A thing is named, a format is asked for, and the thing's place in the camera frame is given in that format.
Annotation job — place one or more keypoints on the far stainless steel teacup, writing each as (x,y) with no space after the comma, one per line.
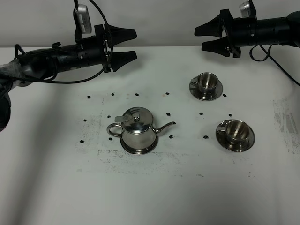
(205,82)

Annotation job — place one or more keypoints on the stainless steel teapot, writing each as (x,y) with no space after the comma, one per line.
(136,128)

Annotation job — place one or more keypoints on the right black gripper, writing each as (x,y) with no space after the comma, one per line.
(238,33)

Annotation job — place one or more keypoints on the near stainless steel teacup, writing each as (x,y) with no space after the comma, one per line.
(235,131)

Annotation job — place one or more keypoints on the stainless steel teacup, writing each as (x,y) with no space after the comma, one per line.
(235,131)
(205,82)

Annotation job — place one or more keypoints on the near stainless steel saucer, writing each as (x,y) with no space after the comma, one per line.
(234,147)

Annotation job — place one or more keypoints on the steel teapot saucer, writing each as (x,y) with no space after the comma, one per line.
(141,151)

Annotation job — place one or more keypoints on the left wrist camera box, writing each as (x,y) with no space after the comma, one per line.
(83,19)

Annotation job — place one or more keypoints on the stainless steel saucer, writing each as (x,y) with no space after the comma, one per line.
(194,90)
(234,147)

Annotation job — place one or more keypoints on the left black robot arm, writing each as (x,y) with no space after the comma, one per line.
(43,65)

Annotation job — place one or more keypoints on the far stainless steel saucer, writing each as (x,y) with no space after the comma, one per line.
(194,90)

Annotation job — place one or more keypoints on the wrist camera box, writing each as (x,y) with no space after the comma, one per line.
(247,9)
(83,19)

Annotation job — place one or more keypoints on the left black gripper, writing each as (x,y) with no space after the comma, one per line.
(93,50)

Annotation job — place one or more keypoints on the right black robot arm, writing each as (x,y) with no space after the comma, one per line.
(276,31)

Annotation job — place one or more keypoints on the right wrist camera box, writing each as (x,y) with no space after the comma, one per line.
(247,9)

